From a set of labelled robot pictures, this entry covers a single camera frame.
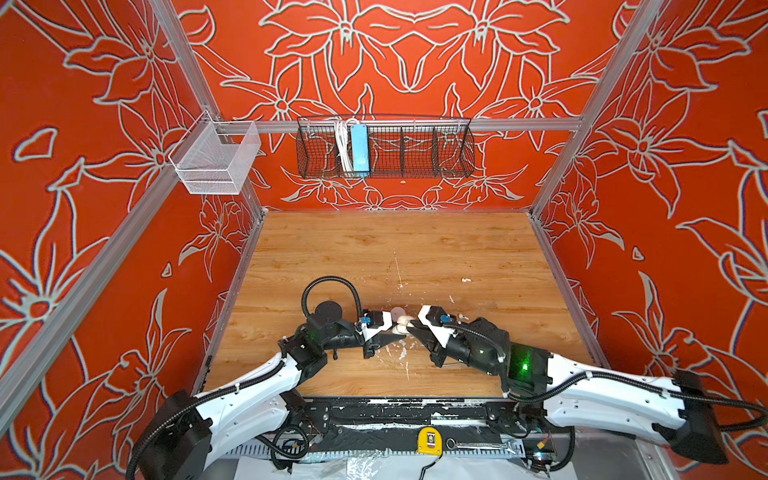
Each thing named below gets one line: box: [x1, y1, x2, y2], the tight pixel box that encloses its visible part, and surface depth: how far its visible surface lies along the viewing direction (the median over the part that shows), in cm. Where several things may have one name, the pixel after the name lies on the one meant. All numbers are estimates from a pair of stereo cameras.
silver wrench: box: [446, 438, 515, 452], surface depth 71 cm
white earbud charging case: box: [390, 307, 415, 336], surface depth 68 cm
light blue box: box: [351, 124, 370, 173], surface depth 91 cm
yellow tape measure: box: [417, 426, 443, 456], surface depth 70 cm
